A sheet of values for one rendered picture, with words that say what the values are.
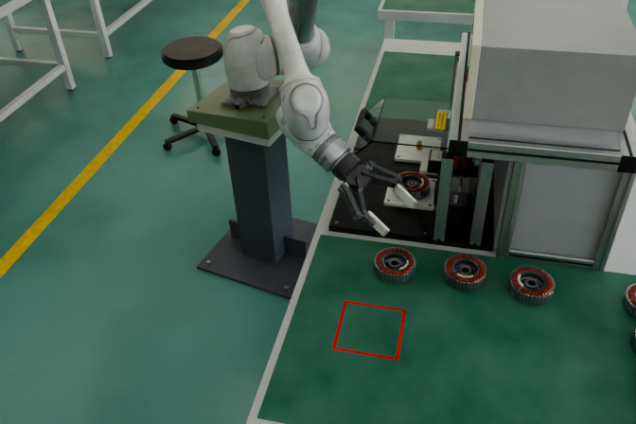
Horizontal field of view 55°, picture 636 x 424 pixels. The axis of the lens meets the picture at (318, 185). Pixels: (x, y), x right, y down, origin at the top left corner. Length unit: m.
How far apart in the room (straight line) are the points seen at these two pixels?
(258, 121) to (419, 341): 1.05
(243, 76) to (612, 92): 1.27
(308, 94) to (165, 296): 1.58
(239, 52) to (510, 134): 1.08
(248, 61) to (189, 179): 1.28
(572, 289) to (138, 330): 1.69
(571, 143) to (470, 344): 0.54
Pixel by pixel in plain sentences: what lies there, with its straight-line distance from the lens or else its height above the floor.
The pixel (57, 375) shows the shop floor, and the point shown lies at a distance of 2.63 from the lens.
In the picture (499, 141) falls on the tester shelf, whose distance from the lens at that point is 1.56.
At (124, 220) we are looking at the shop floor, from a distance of 3.22.
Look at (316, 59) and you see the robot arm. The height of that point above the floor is 0.95.
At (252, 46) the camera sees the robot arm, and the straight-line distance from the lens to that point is 2.26.
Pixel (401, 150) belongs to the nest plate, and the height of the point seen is 0.78.
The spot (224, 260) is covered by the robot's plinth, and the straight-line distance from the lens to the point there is 2.83.
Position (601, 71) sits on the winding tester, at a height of 1.27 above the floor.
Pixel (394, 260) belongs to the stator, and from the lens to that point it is 1.68.
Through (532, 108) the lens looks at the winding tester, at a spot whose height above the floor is 1.16.
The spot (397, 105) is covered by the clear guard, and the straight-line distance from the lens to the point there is 1.78.
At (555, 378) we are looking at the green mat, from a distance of 1.53.
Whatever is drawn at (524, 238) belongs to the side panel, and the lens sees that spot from 1.74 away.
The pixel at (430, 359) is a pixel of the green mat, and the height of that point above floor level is 0.75.
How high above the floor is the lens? 1.94
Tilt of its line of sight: 37 degrees down
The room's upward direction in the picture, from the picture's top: 3 degrees counter-clockwise
